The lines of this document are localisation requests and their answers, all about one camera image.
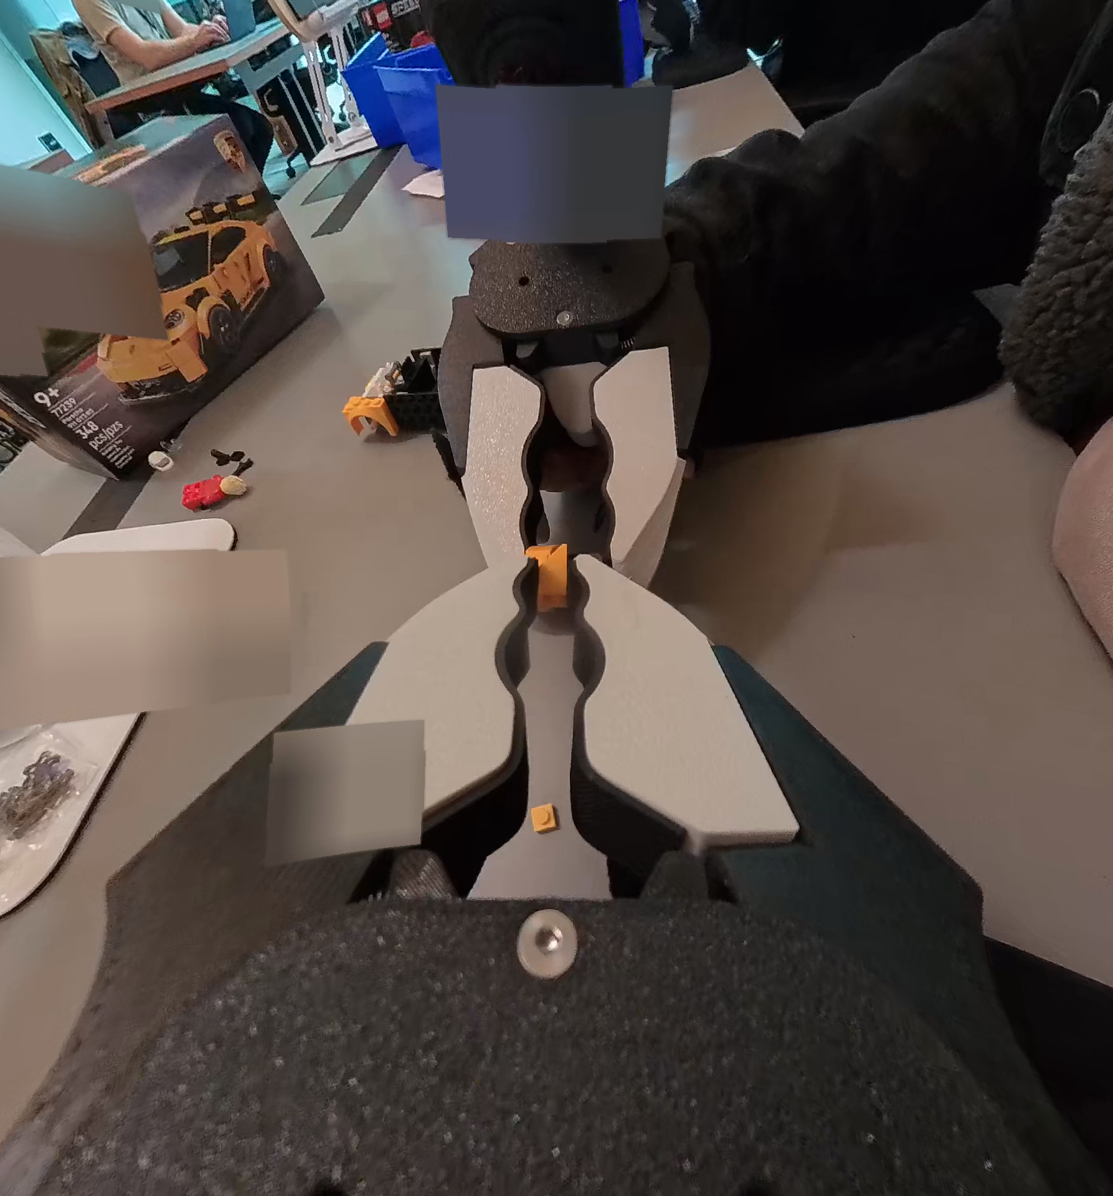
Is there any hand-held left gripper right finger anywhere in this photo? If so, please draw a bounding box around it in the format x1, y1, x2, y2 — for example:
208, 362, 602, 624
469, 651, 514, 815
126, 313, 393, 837
570, 554, 801, 852

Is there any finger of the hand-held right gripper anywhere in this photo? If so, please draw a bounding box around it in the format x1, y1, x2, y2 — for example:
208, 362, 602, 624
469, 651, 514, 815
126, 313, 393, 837
462, 363, 548, 573
593, 344, 687, 588

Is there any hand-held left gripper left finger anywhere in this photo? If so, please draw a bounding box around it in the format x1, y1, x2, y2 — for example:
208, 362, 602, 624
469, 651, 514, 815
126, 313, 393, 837
346, 554, 532, 828

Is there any orange lego bracket piece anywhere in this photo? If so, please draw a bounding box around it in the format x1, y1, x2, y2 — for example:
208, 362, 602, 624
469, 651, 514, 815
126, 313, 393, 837
525, 544, 573, 615

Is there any person's right forearm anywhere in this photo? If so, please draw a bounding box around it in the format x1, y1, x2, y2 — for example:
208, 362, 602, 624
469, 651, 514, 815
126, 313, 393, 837
664, 0, 1109, 450

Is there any black lego car chassis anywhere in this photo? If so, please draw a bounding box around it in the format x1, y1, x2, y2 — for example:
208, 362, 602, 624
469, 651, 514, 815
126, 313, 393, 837
344, 348, 446, 441

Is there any lego set box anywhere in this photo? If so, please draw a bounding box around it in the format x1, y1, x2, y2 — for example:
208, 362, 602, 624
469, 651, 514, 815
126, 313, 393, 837
0, 113, 326, 482

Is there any plastic bag of lego pieces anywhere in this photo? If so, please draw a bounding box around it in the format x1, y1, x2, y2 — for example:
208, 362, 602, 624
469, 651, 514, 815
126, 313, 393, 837
0, 730, 104, 954

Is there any person's right hand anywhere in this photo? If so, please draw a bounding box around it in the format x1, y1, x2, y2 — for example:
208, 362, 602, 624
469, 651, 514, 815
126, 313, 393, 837
540, 439, 609, 495

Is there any long office desk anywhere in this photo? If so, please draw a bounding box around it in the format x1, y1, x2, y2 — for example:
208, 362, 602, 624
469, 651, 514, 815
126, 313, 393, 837
85, 19, 309, 124

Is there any dark fleece jacket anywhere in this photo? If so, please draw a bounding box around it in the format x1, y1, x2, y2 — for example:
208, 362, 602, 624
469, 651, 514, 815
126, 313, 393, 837
996, 0, 1113, 445

